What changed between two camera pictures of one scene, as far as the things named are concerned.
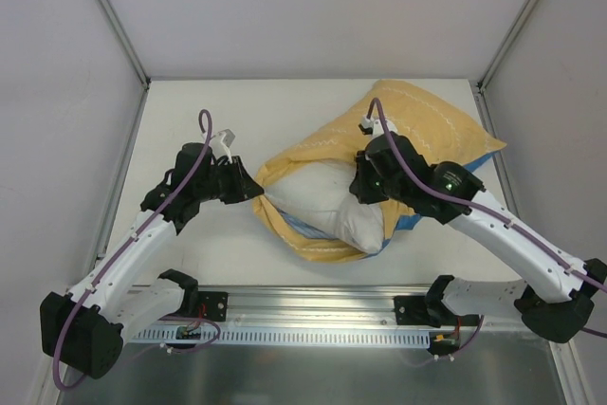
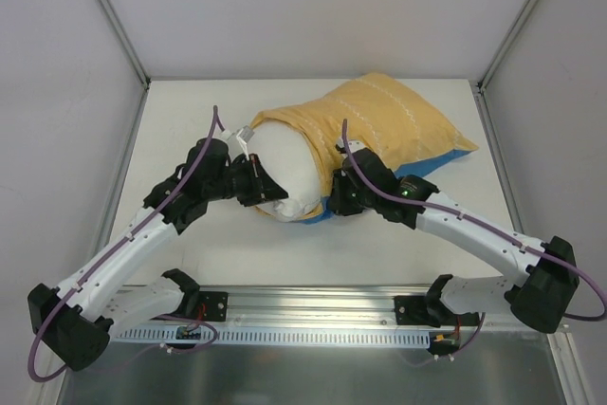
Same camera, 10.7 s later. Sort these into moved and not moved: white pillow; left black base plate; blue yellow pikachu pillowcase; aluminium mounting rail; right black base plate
Moved: white pillow; blue yellow pikachu pillowcase
Not moved: aluminium mounting rail; left black base plate; right black base plate
